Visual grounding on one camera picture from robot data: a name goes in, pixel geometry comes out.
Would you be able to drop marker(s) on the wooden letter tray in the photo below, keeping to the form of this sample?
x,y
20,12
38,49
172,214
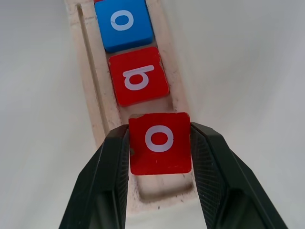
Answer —
x,y
164,186

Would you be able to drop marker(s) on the red letter tile o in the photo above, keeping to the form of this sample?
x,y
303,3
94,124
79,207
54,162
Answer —
x,y
143,162

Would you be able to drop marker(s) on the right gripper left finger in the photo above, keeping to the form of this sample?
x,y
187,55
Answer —
x,y
102,190

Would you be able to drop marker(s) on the red letter tile b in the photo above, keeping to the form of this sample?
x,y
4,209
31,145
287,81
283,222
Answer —
x,y
138,95

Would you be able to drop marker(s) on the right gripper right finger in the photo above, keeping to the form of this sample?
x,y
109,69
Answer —
x,y
228,190

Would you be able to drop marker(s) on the blue tile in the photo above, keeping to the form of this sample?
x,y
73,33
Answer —
x,y
124,40

